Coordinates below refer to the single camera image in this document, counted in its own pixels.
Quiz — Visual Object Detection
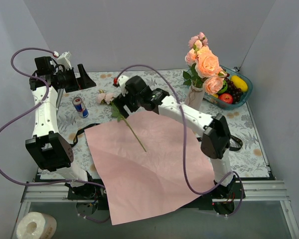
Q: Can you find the pink artificial flower bouquet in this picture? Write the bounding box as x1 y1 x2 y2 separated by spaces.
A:
96 90 147 152

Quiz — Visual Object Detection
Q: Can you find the black ribbon with gold text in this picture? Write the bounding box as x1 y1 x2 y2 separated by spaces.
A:
70 123 243 151

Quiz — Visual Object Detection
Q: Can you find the purple wrapping paper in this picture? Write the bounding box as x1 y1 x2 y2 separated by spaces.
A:
85 111 214 225

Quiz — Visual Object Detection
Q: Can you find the single pink flower stem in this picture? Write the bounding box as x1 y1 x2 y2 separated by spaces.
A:
204 71 227 95

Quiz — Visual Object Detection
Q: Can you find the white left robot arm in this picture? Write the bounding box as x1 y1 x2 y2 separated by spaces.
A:
25 52 96 199

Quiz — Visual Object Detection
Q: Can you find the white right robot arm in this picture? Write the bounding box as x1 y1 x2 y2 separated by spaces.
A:
113 76 236 198

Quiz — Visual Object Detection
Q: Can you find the white ribbed ceramic vase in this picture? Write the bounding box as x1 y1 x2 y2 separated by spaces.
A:
185 84 205 110

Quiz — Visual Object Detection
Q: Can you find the blue silver energy drink can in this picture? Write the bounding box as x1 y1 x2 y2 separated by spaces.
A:
72 97 89 118

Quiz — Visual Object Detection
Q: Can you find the teal plastic fruit basket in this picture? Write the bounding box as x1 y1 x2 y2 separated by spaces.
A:
186 64 253 110

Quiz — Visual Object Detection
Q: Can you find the green round fruit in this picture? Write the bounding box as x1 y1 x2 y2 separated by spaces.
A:
217 80 228 95

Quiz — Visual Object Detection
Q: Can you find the red apple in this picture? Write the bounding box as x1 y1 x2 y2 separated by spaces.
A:
218 93 234 104

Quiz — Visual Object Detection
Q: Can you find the dark red grape bunch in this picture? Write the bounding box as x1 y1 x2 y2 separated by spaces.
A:
225 74 243 104

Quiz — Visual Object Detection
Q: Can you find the floral patterned table mat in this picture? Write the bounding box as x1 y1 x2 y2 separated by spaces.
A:
57 70 269 178

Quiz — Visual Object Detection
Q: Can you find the yellow mango right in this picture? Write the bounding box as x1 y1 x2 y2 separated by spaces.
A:
231 75 248 92

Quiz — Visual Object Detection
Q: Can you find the white toilet paper roll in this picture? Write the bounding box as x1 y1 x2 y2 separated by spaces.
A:
16 212 57 239

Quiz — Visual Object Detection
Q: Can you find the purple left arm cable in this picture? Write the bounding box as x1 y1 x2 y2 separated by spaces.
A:
0 47 110 224

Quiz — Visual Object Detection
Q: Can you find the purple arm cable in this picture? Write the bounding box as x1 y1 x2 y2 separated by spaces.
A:
116 64 245 217
0 47 110 224

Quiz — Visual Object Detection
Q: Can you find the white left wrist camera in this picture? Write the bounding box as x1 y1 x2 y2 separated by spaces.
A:
56 51 72 70

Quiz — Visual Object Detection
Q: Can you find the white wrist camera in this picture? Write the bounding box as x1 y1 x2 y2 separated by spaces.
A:
56 51 72 70
113 75 129 96

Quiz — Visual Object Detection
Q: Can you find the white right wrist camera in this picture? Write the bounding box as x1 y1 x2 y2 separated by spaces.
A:
113 75 129 96

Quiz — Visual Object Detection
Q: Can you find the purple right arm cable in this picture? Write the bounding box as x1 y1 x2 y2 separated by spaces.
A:
116 64 245 217

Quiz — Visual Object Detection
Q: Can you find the aluminium frame rail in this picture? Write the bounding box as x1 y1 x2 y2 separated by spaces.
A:
21 180 290 203

